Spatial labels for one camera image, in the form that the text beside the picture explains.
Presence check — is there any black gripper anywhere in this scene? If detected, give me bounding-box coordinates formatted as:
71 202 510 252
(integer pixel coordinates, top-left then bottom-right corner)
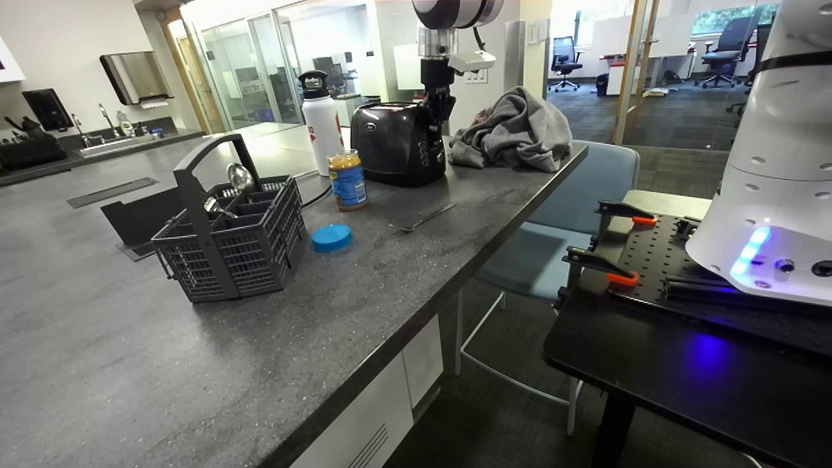
419 54 459 128

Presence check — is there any black toaster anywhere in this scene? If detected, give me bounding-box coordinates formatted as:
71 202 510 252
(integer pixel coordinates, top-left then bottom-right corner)
348 99 450 189

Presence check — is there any gray sweatshirt with red print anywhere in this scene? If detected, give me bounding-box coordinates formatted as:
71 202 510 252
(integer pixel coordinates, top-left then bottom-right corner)
446 86 576 177

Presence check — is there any white water bottle black cap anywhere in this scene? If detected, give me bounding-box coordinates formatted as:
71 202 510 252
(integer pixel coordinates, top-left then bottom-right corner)
296 70 348 179

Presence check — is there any peanut butter jar blue label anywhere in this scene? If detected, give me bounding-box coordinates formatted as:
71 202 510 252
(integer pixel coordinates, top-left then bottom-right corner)
325 151 371 214

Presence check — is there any dark office chair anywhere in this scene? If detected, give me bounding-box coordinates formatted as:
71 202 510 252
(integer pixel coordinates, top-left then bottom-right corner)
546 34 585 97
700 15 758 92

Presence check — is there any light blue chair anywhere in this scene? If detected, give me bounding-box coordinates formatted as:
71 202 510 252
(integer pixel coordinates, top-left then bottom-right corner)
454 138 644 439

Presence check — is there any blue round jar lid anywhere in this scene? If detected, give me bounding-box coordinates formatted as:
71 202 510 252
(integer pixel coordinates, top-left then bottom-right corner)
310 220 357 254

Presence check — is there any black clamp with orange tip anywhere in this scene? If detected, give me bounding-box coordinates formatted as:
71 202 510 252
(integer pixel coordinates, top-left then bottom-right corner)
596 200 660 242
561 245 644 293

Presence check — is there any metal spoon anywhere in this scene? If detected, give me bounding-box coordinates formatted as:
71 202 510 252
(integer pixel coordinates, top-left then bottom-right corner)
220 161 255 215

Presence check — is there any metal utensil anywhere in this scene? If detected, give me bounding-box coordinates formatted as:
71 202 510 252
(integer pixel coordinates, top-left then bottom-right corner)
199 193 244 224

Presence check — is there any black plastic cutlery basket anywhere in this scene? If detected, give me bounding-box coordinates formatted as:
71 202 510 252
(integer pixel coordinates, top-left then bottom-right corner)
147 129 310 307

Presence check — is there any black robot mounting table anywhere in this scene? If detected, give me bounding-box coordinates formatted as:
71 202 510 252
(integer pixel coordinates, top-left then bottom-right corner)
541 211 832 468

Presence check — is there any black monitor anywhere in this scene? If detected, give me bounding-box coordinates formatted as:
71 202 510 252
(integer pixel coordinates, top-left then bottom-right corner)
20 86 75 136

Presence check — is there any black dish rack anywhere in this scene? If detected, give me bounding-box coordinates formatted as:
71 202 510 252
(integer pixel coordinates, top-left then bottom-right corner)
0 115 85 177

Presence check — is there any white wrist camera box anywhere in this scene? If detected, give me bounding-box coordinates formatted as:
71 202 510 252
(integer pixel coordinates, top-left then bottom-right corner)
446 46 500 76

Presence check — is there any wall paper towel dispenser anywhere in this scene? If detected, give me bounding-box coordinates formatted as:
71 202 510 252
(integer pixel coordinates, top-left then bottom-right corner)
97 49 175 110

